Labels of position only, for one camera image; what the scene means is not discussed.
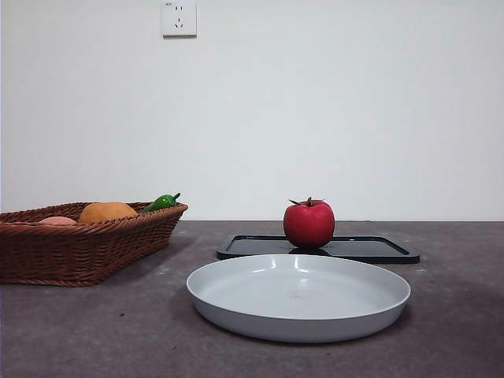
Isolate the white wall socket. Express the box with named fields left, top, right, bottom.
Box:
left=162, top=0, right=198, bottom=39

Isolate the orange-yellow potato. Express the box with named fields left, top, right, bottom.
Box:
left=78, top=201, right=139, bottom=224

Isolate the dark rectangular tray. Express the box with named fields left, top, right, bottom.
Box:
left=216, top=234, right=421, bottom=265

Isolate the brown wicker basket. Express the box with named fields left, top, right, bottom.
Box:
left=0, top=201, right=189, bottom=287

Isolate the white round plate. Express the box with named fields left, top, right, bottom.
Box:
left=186, top=254, right=413, bottom=344

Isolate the red tomato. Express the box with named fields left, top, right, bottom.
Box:
left=283, top=196, right=336, bottom=250

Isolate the pink-brown egg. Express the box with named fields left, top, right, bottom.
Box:
left=38, top=215, right=78, bottom=226

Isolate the green pepper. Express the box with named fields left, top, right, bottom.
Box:
left=138, top=191, right=182, bottom=215

